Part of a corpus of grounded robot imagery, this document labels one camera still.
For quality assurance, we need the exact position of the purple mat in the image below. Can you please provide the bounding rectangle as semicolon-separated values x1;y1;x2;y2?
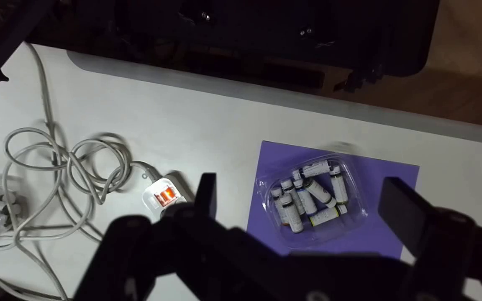
248;140;420;257

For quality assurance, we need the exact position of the white extension power strip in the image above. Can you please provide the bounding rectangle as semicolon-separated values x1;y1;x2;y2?
142;177;191;219

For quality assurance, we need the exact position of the white coiled power cable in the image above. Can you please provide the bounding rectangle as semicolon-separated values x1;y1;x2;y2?
0;33;164;301

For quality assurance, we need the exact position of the clear plastic container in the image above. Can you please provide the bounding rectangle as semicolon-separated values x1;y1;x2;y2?
256;152;368;242

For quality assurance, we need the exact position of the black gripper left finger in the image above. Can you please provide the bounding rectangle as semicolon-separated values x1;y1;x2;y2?
194;172;218;217

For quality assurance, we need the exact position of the white cylinder in container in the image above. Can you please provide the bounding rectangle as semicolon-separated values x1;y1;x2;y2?
310;207;340;227
301;160;330;177
331;175;348;204

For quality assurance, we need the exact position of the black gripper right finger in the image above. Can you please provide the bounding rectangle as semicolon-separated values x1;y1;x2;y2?
378;177;435;256

